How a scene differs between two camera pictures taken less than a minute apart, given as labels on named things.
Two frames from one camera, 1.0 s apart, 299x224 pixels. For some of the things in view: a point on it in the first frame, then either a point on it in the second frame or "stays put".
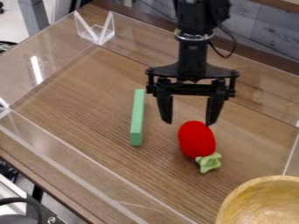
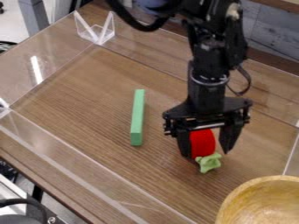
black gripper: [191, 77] to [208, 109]
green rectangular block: [137, 115] stays put
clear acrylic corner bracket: [97, 33] stays put
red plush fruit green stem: [197, 144] stays put
